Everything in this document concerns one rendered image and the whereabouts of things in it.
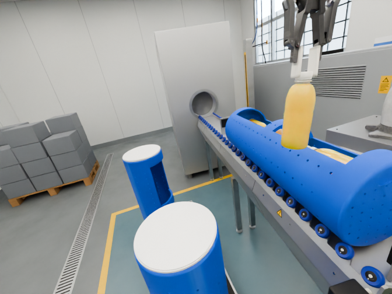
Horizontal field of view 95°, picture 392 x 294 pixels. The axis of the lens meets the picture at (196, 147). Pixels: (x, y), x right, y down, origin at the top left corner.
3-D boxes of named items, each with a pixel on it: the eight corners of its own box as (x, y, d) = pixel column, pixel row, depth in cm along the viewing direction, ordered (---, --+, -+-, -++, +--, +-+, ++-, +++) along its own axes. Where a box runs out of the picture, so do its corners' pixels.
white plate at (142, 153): (120, 164, 117) (121, 166, 117) (162, 153, 123) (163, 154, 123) (123, 150, 142) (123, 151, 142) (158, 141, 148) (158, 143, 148)
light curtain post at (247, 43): (255, 192, 227) (248, 39, 163) (258, 195, 222) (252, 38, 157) (251, 193, 226) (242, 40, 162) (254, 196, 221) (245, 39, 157)
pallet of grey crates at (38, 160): (100, 165, 390) (77, 111, 345) (91, 184, 318) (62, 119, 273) (37, 182, 363) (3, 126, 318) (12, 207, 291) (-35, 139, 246)
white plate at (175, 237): (227, 207, 65) (227, 210, 66) (164, 196, 78) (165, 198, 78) (193, 287, 43) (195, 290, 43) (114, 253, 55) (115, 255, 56)
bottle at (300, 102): (293, 151, 49) (304, 79, 42) (275, 144, 55) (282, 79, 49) (313, 147, 51) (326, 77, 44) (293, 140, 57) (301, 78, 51)
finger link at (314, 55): (308, 48, 46) (311, 48, 46) (306, 77, 48) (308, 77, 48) (318, 45, 43) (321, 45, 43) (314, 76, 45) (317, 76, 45)
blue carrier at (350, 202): (263, 139, 135) (259, 102, 124) (419, 228, 55) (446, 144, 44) (228, 150, 133) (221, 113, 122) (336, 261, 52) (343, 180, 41)
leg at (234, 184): (241, 227, 182) (235, 174, 158) (243, 232, 176) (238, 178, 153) (235, 229, 181) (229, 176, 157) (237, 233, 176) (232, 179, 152)
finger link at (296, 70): (304, 45, 43) (301, 45, 43) (300, 77, 45) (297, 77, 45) (296, 48, 46) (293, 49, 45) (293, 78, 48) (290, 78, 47)
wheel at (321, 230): (322, 221, 61) (319, 219, 60) (335, 231, 57) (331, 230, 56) (314, 231, 62) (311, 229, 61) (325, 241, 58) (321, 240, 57)
